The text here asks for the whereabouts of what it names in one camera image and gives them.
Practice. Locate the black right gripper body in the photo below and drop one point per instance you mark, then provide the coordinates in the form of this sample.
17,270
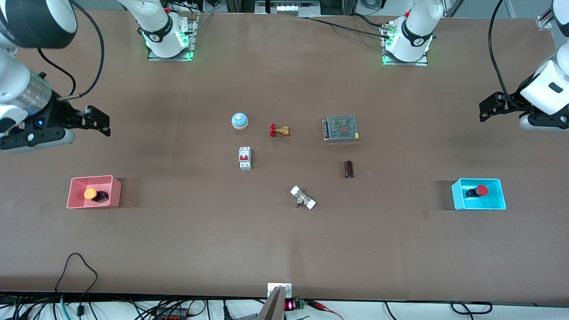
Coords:
61,114

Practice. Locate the aluminium frame with white device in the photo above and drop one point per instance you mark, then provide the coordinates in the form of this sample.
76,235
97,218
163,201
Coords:
286,6

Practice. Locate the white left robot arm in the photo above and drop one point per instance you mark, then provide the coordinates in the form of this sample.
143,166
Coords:
415,31

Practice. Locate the white circuit breaker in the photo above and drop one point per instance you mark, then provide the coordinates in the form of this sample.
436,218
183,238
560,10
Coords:
245,158

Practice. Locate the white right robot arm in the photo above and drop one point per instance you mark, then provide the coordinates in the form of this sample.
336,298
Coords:
158,26

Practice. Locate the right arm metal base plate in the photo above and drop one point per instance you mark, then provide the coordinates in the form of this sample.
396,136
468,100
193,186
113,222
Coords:
194,31

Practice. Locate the red push button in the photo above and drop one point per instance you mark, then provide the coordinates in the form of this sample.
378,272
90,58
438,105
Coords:
482,190

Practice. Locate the yellow push button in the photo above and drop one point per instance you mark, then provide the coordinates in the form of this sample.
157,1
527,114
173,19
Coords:
90,194

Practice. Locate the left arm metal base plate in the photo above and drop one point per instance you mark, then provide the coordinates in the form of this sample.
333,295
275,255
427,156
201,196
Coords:
422,62

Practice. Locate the white mounting plate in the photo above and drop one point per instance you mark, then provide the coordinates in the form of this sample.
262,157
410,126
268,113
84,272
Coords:
286,289

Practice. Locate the red digit display module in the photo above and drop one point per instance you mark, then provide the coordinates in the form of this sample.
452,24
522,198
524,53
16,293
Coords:
290,305

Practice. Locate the cyan plastic box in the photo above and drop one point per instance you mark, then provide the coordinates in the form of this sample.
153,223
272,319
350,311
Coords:
493,202

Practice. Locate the dark red cylinder capacitor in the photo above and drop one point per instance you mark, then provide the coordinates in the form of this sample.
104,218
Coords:
349,169

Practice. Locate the blue service bell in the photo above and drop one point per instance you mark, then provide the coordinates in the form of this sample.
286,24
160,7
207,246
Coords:
239,120

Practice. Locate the grey metal bracket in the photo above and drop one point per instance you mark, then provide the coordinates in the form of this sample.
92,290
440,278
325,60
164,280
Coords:
272,306

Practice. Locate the metal mesh power supply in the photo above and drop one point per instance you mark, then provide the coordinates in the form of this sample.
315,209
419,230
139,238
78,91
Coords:
341,128

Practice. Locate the white steel pipe fitting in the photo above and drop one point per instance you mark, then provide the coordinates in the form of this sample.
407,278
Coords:
303,198

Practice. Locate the pink plastic box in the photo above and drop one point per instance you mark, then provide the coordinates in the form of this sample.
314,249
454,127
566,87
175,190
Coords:
80,184

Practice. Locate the red clip lead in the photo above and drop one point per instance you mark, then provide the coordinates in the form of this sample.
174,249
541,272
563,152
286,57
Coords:
326,307

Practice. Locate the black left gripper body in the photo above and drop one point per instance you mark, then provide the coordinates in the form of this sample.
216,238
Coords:
514,100

